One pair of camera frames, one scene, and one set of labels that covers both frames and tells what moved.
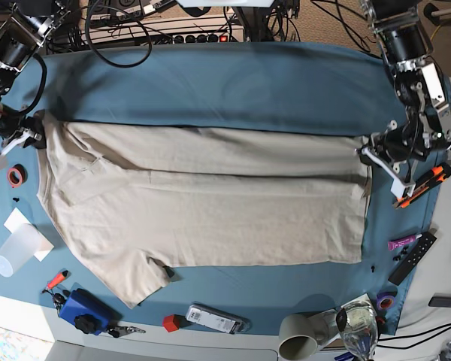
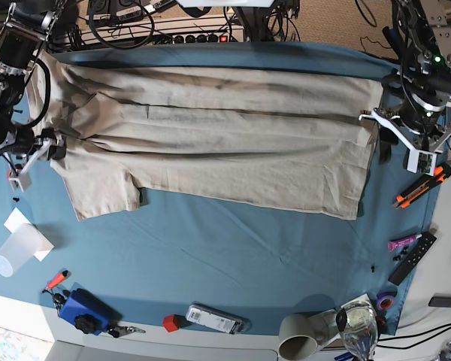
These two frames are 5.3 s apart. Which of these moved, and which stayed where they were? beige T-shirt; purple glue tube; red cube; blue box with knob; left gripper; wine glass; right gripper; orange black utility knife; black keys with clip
Moved: left gripper; beige T-shirt; right gripper
Stayed: blue box with knob; wine glass; purple glue tube; red cube; black keys with clip; orange black utility knife
